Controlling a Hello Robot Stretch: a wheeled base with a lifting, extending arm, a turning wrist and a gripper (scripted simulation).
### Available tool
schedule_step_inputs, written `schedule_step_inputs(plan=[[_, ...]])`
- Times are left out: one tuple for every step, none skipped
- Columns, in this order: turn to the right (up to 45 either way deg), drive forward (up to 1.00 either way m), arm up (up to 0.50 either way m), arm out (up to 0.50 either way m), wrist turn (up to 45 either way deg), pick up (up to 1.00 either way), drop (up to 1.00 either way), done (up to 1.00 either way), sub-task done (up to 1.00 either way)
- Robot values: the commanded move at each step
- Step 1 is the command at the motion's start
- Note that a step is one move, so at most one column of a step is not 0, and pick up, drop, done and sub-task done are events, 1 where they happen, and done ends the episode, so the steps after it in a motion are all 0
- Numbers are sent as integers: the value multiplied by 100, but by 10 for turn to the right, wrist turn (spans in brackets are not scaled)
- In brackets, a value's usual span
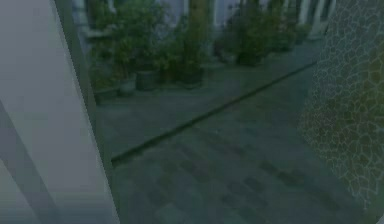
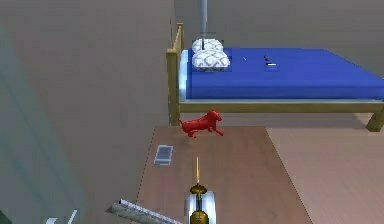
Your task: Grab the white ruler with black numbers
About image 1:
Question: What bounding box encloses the large glass window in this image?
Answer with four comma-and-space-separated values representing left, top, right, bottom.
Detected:
54, 0, 384, 224

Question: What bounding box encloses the white net curtain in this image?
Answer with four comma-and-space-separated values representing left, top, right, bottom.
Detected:
297, 0, 384, 215

